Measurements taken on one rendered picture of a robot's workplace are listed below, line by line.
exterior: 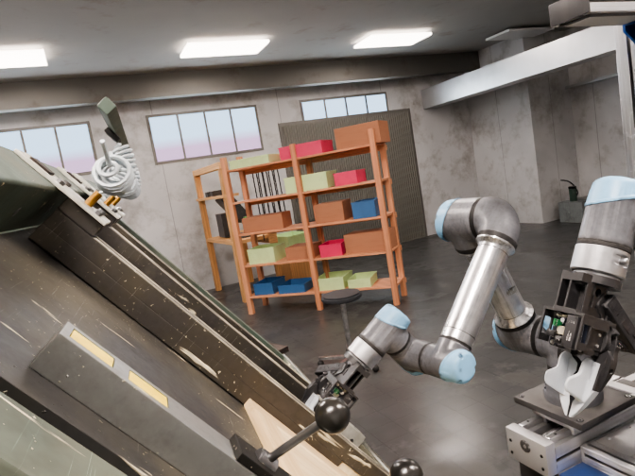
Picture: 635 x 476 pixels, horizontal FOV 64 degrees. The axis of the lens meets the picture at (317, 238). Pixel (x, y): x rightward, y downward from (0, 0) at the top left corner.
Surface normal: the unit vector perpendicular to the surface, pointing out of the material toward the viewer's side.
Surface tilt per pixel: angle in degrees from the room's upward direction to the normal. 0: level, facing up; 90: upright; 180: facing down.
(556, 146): 90
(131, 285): 90
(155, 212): 90
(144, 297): 90
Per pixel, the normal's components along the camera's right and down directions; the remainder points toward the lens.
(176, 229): 0.42, 0.04
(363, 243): -0.40, 0.18
